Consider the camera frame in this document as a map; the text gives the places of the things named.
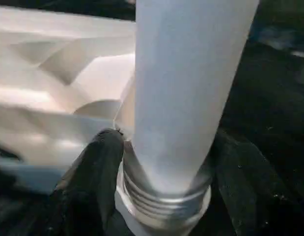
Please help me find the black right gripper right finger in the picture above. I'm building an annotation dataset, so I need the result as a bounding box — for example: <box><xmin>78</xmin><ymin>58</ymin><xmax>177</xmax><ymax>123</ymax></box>
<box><xmin>206</xmin><ymin>130</ymin><xmax>290</xmax><ymax>236</ymax></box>

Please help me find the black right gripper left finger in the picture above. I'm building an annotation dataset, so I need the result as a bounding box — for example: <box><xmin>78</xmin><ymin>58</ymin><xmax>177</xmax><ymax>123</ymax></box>
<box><xmin>46</xmin><ymin>128</ymin><xmax>127</xmax><ymax>236</ymax></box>

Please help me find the black work mat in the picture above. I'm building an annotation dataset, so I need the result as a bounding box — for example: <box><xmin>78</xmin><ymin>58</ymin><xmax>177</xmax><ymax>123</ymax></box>
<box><xmin>0</xmin><ymin>0</ymin><xmax>304</xmax><ymax>236</ymax></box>

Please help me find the white plastic table leg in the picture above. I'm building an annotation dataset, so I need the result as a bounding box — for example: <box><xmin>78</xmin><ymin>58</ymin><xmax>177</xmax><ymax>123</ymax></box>
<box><xmin>115</xmin><ymin>0</ymin><xmax>260</xmax><ymax>236</ymax></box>

